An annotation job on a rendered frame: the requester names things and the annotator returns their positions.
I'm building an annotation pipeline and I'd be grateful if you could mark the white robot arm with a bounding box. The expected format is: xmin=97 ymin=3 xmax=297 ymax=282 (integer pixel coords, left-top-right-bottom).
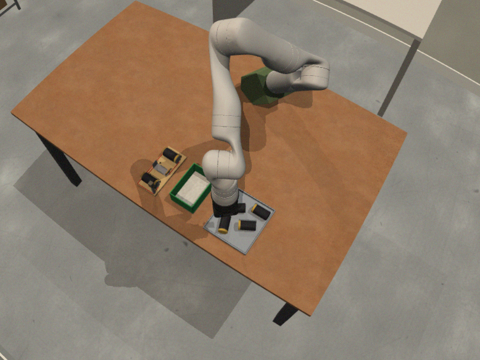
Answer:
xmin=202 ymin=17 xmax=330 ymax=198

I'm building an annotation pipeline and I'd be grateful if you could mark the tan circuit board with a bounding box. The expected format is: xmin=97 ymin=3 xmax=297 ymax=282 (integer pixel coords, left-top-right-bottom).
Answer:
xmin=137 ymin=146 xmax=187 ymax=196

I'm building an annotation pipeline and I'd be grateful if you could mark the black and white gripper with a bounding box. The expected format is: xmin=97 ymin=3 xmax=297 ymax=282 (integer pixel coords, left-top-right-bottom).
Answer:
xmin=211 ymin=188 xmax=239 ymax=218

